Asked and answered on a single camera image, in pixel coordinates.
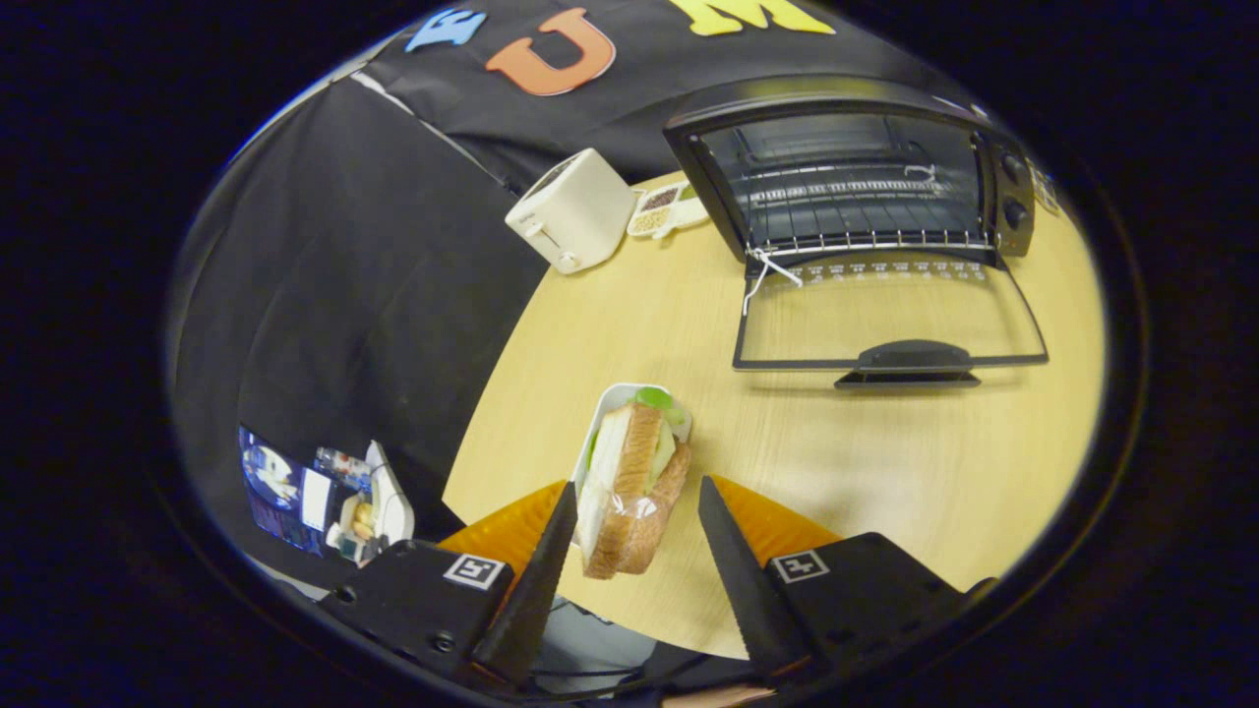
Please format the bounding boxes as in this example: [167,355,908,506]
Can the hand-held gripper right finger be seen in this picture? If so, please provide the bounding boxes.
[696,475,999,689]

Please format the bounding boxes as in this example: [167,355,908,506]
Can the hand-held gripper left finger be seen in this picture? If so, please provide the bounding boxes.
[320,479,579,689]

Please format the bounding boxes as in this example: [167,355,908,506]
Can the bread sandwich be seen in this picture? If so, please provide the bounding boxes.
[575,386,692,579]

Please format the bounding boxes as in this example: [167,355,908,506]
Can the black toaster oven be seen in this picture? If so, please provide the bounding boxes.
[662,74,1051,391]

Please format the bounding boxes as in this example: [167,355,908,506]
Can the white pop-up toaster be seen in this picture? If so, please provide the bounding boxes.
[505,147,640,274]

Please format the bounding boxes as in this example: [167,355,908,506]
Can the white curved object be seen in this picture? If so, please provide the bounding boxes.
[364,440,416,547]

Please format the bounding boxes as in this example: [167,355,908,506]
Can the white oblong plate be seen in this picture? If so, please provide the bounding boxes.
[570,382,694,493]

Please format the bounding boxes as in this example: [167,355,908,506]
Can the blue printed box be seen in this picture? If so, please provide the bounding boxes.
[239,425,335,557]

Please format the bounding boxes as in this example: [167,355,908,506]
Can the white divided snack tray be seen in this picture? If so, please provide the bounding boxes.
[627,180,709,240]

